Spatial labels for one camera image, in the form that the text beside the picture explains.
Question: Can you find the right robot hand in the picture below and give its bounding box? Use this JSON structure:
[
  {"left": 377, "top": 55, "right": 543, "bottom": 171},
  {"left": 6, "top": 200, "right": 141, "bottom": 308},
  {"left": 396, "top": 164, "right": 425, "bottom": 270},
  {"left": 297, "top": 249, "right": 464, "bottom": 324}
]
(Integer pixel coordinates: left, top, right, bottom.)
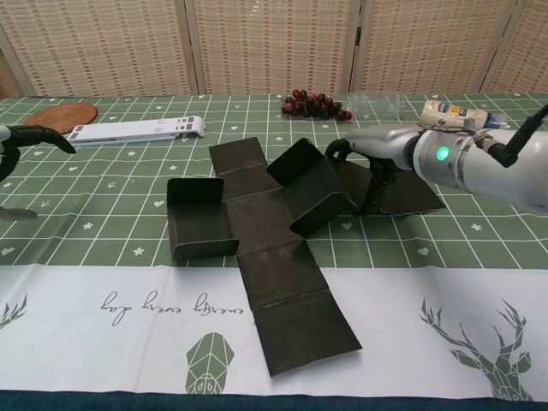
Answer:
[{"left": 324, "top": 127, "right": 419, "bottom": 213}]

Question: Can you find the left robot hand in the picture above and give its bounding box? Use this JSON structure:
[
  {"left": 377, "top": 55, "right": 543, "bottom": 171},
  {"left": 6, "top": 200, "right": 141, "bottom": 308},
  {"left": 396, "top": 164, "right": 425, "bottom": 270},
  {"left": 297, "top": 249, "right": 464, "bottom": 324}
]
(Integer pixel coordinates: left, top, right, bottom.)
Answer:
[{"left": 0, "top": 124, "right": 77, "bottom": 220}]

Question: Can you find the black cardboard box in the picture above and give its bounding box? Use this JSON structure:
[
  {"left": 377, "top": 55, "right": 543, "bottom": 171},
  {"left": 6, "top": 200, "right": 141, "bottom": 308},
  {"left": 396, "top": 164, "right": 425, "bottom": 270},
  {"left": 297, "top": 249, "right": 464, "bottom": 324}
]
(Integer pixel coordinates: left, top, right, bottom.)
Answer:
[{"left": 165, "top": 136, "right": 447, "bottom": 378}]

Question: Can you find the clear plastic cup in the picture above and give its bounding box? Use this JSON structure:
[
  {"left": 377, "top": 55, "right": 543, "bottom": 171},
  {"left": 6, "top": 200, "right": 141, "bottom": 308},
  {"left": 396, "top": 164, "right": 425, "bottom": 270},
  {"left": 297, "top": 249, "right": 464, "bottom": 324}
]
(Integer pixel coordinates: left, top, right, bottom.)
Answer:
[{"left": 347, "top": 92, "right": 408, "bottom": 121}]

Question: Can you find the round woven brown coaster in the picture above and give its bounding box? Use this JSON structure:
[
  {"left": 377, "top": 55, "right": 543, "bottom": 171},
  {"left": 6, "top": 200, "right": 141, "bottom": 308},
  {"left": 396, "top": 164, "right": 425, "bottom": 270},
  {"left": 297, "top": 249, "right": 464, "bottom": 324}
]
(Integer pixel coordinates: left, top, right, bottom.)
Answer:
[{"left": 21, "top": 101, "right": 98, "bottom": 134}]

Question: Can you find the mayonnaise squeeze bottle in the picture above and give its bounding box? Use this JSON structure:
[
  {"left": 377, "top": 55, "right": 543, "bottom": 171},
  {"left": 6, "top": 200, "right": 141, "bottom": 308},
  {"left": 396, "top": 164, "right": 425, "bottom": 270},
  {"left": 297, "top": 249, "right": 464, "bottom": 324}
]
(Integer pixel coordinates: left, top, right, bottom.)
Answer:
[{"left": 418, "top": 100, "right": 510, "bottom": 132}]

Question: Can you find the bunch of red grapes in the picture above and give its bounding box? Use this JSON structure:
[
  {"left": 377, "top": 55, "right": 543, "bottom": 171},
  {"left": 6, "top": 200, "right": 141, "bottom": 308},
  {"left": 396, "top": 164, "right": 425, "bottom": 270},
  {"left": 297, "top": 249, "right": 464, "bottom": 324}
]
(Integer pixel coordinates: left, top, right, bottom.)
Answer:
[{"left": 281, "top": 88, "right": 354, "bottom": 122}]

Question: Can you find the white folding stand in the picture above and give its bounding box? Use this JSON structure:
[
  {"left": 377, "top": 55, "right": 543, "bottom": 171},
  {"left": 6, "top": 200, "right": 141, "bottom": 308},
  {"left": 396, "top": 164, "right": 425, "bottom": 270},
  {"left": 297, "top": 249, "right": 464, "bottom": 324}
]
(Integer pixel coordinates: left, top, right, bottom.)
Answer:
[{"left": 66, "top": 116, "right": 206, "bottom": 148}]

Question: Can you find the bamboo folding screen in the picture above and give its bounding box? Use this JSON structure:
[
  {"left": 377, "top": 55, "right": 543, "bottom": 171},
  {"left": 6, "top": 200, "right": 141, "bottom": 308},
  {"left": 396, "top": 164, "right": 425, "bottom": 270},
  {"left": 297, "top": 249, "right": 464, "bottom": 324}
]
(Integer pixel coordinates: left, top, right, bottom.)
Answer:
[{"left": 0, "top": 0, "right": 548, "bottom": 98}]

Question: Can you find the green grid tablecloth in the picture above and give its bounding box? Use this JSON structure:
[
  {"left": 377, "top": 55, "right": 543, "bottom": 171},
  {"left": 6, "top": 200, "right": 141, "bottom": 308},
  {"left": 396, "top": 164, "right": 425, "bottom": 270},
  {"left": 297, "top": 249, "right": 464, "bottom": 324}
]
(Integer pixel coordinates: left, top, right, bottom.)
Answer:
[{"left": 0, "top": 92, "right": 548, "bottom": 411}]

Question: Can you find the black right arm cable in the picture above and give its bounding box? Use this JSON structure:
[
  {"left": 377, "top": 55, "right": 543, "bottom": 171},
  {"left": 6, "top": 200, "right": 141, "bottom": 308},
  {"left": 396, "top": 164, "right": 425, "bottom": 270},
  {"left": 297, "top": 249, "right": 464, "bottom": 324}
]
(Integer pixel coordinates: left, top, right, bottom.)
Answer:
[{"left": 490, "top": 101, "right": 548, "bottom": 169}]

